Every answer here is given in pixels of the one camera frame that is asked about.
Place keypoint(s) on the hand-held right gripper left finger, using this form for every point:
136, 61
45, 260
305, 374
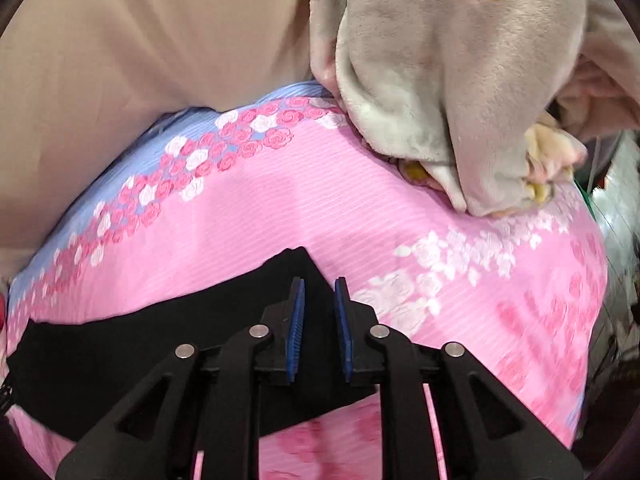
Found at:
295, 330

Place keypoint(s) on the pink floral quilt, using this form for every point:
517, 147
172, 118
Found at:
350, 200

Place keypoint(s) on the blurred grey clutter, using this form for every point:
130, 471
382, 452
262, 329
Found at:
617, 240

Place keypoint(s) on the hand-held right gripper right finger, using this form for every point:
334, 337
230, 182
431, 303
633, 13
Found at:
345, 330

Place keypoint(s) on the grey plush blanket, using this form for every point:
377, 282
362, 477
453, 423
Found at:
440, 60

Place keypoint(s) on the black pants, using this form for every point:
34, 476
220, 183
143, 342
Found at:
150, 340

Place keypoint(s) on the beige sheet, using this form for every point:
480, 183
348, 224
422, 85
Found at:
125, 60

